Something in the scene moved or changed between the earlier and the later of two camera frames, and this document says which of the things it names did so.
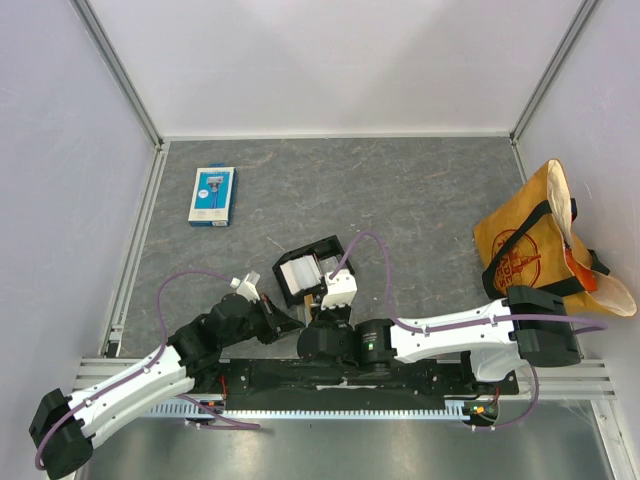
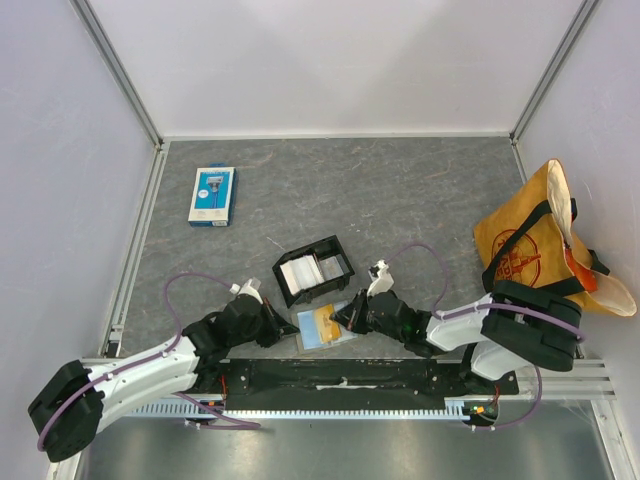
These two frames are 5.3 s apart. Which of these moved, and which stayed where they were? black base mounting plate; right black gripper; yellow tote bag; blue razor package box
Moved: right black gripper
Stayed: yellow tote bag; blue razor package box; black base mounting plate
